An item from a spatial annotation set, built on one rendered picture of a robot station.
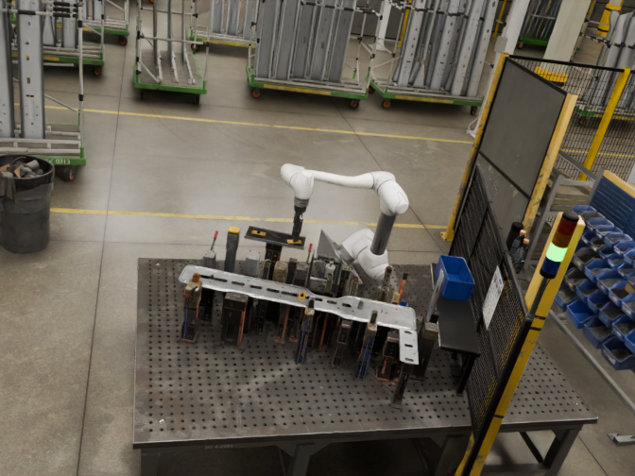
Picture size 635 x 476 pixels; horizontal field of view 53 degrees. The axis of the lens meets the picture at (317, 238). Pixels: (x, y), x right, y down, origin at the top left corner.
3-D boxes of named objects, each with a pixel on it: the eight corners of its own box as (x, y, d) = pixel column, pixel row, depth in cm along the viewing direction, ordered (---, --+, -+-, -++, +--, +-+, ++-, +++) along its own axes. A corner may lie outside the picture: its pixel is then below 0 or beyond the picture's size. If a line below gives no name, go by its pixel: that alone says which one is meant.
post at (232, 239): (219, 293, 408) (226, 233, 387) (222, 286, 414) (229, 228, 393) (231, 295, 408) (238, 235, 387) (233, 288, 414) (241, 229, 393)
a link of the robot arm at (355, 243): (347, 247, 458) (371, 229, 455) (359, 265, 448) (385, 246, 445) (338, 239, 445) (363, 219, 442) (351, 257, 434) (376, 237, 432)
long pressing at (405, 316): (175, 284, 358) (175, 282, 357) (186, 264, 377) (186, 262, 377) (416, 332, 356) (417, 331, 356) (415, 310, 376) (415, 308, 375)
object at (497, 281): (486, 332, 341) (504, 284, 326) (481, 309, 360) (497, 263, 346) (489, 333, 340) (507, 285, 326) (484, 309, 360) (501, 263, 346)
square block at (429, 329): (409, 379, 366) (425, 329, 349) (409, 369, 373) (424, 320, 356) (423, 382, 366) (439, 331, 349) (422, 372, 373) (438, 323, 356)
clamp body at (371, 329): (351, 378, 358) (363, 330, 341) (351, 365, 368) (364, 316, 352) (367, 382, 358) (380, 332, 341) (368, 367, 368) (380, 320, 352)
